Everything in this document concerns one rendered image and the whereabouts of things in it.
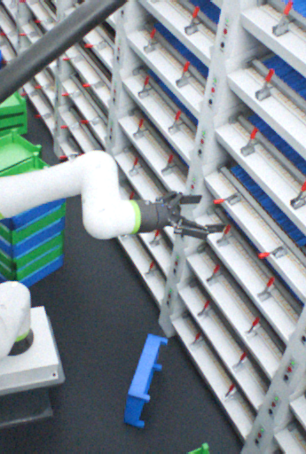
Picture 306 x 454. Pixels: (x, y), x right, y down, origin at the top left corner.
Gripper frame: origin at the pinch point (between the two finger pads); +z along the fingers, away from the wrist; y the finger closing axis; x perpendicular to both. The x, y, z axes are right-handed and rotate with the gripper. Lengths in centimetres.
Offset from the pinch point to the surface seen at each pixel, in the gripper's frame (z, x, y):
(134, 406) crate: 4, -91, 3
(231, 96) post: 17.7, 22.7, -30.3
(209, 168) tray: 21.5, -5.2, -30.0
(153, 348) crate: 18, -81, -15
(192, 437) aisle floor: 26, -100, 17
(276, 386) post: 29, -48, 33
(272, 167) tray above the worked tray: 20.5, 13.8, -3.8
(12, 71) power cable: -90, 68, 58
